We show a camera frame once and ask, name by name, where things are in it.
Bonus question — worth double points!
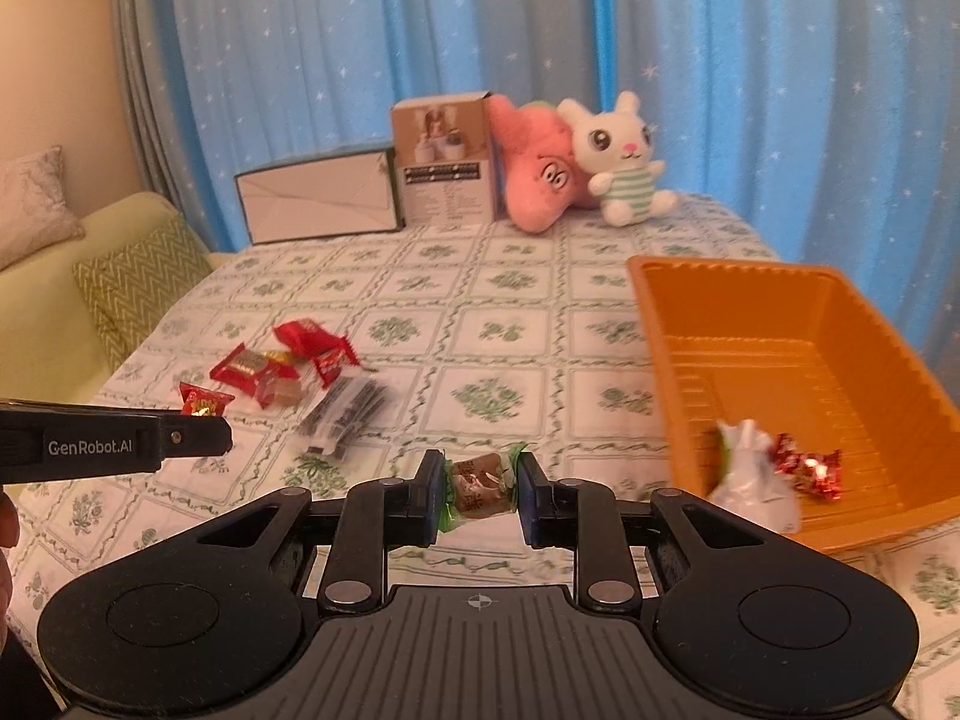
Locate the pale yellow sofa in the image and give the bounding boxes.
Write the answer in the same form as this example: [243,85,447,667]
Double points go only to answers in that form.
[0,191,235,407]

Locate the pink plush toy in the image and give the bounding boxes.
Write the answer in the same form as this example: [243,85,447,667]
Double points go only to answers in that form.
[487,95,601,234]

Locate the grey curtain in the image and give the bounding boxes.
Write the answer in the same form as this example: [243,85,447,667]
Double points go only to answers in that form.
[111,0,220,253]

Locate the green zigzag cushion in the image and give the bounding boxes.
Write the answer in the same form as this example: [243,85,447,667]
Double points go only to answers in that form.
[73,217,215,377]

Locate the plain red snack packet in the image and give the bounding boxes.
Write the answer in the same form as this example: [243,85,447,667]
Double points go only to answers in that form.
[272,319,353,362]

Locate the clear brown candy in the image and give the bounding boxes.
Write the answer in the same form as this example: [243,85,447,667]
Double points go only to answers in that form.
[257,370,305,410]

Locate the dark snack packet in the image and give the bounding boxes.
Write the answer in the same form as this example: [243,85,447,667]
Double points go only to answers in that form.
[295,377,396,460]

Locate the blue star curtain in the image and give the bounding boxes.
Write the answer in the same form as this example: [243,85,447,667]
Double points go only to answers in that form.
[146,0,960,365]

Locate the white snack packet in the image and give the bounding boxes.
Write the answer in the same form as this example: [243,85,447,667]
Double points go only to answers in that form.
[707,418,801,535]

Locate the orange plastic tray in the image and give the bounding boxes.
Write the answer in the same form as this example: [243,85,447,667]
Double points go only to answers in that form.
[627,255,960,557]

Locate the red and brown snack packet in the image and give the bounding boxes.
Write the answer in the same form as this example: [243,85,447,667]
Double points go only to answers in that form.
[209,343,272,395]

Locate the grey cushion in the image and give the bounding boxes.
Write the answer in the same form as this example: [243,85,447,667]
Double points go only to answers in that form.
[0,146,86,272]

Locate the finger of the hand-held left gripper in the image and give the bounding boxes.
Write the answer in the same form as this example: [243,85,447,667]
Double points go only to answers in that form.
[154,409,234,461]

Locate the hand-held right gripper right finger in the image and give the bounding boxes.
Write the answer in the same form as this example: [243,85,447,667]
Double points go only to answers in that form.
[516,451,766,612]

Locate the small red snack packet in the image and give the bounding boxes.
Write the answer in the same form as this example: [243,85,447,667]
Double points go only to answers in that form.
[313,349,359,389]

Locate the white flat box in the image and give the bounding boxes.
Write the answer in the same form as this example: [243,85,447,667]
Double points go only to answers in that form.
[234,146,407,246]

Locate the small red foil candy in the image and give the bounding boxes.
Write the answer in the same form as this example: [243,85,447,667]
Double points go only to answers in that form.
[178,381,235,421]

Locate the person's left hand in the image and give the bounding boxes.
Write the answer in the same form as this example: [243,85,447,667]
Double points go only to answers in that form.
[0,495,21,661]

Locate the green brown candy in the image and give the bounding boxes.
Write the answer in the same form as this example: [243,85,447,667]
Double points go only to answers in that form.
[439,444,526,533]

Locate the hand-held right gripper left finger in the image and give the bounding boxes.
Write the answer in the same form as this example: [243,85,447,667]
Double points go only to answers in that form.
[195,450,449,616]

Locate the white bunny plush toy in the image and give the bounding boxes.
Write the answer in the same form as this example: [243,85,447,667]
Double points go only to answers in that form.
[556,91,683,228]

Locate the beige product box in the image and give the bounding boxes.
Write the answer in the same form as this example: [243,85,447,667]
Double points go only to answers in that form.
[390,92,498,227]

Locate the red foil twisted candy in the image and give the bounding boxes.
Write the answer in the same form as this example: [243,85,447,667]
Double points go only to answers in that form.
[775,431,845,503]

